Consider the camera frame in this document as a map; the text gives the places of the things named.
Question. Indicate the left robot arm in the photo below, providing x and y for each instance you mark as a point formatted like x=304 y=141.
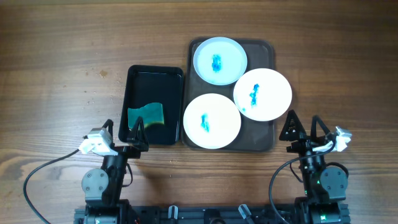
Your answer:
x=102 y=187

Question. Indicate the white plate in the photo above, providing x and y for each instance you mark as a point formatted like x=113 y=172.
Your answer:
x=212 y=121
x=220 y=61
x=262 y=94

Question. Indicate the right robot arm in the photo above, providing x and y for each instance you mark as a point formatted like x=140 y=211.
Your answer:
x=324 y=183

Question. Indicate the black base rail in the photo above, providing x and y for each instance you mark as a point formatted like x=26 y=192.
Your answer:
x=201 y=215

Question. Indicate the white plate top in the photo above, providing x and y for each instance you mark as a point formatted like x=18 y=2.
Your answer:
x=220 y=61

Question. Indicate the green yellow sponge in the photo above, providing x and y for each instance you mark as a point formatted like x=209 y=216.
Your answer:
x=151 y=114

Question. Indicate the black water tray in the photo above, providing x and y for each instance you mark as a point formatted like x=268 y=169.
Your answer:
x=153 y=84

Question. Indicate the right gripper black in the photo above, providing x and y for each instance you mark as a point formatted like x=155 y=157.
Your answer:
x=300 y=134

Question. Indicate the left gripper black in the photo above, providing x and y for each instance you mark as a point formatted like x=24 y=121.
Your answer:
x=138 y=144

